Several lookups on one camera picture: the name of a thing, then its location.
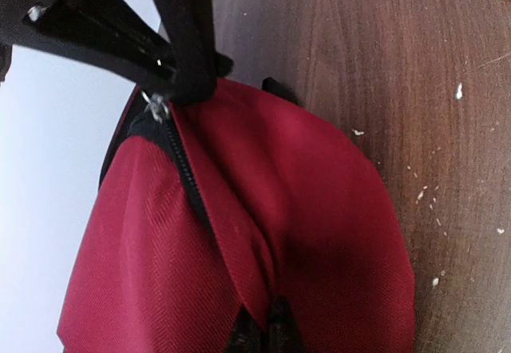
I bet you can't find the red student backpack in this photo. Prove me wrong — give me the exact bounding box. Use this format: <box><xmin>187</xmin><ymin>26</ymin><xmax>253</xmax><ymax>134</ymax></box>
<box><xmin>57</xmin><ymin>79</ymin><xmax>415</xmax><ymax>352</ymax></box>

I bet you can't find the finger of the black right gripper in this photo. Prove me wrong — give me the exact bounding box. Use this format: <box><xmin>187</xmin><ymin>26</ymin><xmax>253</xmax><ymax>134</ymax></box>
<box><xmin>153</xmin><ymin>0</ymin><xmax>234</xmax><ymax>105</ymax></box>

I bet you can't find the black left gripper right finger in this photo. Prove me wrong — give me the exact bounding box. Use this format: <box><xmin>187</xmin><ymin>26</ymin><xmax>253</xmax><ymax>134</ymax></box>
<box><xmin>267</xmin><ymin>297</ymin><xmax>306</xmax><ymax>353</ymax></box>

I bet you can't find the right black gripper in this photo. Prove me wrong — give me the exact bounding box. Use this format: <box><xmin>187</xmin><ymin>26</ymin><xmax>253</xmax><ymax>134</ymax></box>
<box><xmin>1</xmin><ymin>0</ymin><xmax>176</xmax><ymax>89</ymax></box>

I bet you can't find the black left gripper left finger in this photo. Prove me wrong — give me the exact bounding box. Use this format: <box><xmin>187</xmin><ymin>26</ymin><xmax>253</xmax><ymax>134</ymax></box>
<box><xmin>224</xmin><ymin>307</ymin><xmax>267</xmax><ymax>353</ymax></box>

